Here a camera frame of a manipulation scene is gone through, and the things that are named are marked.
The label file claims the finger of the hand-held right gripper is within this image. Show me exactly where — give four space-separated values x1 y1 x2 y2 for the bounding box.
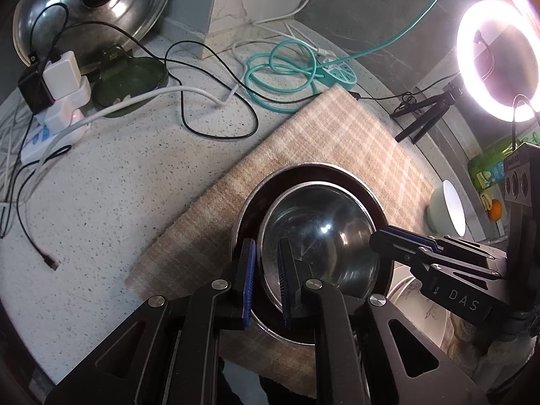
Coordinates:
382 225 497 263
369 230 504 288

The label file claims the white power strip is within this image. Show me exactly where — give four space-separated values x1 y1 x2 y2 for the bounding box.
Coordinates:
20 78 92 165

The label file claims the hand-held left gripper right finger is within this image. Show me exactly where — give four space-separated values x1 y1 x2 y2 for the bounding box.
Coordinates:
276 238 503 405

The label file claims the red steel bowl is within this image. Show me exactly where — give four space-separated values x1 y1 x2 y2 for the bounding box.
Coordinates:
256 181 379 308

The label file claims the large stainless steel bowl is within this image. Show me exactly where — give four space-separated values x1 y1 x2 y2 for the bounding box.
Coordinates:
231 162 395 344

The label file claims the thick white cable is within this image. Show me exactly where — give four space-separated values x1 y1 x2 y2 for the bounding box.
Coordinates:
21 84 241 178

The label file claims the black usb cable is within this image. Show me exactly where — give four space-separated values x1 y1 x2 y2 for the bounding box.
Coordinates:
17 145 72 271

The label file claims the person's right hand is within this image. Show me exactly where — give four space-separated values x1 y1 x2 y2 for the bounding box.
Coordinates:
475 329 534 389

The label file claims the teal cable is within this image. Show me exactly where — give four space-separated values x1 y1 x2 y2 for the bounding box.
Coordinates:
244 0 462 114

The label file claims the glass pot lid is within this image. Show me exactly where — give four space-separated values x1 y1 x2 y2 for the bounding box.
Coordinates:
12 0 177 77

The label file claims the black power adapter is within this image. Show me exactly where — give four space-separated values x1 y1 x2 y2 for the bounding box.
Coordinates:
18 55 55 112

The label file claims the green dish soap bottle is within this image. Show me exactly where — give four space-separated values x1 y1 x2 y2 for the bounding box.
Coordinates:
467 133 540 190

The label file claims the black ring light cable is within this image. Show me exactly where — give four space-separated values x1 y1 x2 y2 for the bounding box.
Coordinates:
354 86 423 114

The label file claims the white power adapter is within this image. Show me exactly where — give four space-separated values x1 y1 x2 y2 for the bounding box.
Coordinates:
42 51 91 106

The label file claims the white leaf print plate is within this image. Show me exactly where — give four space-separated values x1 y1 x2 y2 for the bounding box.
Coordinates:
386 276 452 349

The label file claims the black tripod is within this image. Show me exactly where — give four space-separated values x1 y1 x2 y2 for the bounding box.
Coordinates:
392 82 465 144

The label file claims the pale blue ceramic bowl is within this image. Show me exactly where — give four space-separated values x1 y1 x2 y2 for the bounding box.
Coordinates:
425 179 467 237

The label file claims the beige plaid cloth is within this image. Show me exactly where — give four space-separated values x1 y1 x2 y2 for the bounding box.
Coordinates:
124 84 439 389

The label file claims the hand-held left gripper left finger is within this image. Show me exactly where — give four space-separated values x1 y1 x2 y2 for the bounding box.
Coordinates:
44 238 258 405

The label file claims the green glass dish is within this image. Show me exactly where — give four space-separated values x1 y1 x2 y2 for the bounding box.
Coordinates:
90 46 169 119

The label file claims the teal round power strip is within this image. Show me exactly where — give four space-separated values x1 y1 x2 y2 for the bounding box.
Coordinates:
316 57 358 90

